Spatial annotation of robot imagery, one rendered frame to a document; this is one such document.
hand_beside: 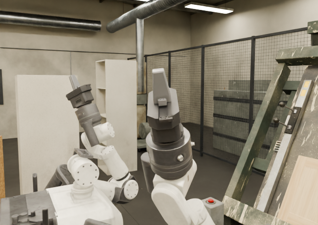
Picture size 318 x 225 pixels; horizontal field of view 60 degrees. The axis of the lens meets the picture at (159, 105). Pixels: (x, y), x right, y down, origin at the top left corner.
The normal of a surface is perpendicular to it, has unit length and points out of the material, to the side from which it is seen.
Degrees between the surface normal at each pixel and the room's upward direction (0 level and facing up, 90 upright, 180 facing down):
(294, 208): 57
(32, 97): 90
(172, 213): 114
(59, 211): 0
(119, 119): 90
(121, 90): 90
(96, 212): 41
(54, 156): 90
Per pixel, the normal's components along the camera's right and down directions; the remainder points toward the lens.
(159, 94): 0.00, 0.47
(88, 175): 0.49, 0.08
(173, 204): -0.39, 0.48
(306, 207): -0.69, -0.49
